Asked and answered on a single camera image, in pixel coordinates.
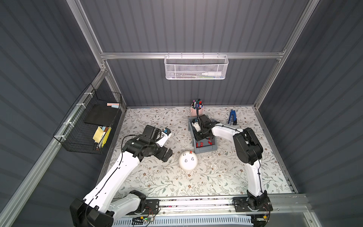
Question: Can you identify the grey plastic parts bin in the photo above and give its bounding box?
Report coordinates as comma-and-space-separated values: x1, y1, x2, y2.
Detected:
188, 117, 217, 154

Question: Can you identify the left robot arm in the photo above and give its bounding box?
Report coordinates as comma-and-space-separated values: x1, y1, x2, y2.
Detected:
70, 125, 173, 227

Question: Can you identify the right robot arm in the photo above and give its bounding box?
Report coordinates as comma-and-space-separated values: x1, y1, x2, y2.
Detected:
191, 101, 273, 212

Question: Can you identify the white dome with screws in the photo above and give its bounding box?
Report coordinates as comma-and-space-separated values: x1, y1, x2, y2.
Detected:
179, 151, 198, 171

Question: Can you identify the pink pen cup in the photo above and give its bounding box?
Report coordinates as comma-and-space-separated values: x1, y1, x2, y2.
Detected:
191, 99, 204, 116

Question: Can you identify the blue stapler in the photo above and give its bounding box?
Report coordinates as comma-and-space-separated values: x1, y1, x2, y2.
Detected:
228, 109, 237, 125

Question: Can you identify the white marker in basket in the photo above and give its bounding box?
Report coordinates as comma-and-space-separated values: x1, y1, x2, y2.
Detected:
202, 72, 223, 78

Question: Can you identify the yellow sticky note pad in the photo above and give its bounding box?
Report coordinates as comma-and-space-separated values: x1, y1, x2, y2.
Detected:
93, 126, 106, 143

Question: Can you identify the black notebook in basket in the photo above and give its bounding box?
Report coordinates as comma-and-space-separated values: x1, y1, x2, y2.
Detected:
84, 104, 119, 126

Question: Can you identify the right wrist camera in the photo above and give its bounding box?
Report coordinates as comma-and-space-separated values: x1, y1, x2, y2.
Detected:
192, 122, 201, 132

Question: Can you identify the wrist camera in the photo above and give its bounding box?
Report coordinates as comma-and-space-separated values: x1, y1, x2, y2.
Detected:
157, 127, 171, 147
192, 122, 201, 132

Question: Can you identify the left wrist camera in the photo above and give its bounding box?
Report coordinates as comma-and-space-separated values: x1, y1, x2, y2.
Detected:
157, 127, 171, 147

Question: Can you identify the white wire mesh basket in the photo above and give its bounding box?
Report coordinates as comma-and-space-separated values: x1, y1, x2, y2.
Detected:
164, 54, 229, 80

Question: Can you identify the black wire wall basket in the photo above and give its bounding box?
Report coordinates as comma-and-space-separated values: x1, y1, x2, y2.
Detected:
54, 84, 123, 155

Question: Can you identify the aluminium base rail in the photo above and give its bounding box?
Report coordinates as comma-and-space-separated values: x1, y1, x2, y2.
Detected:
111, 194, 312, 220

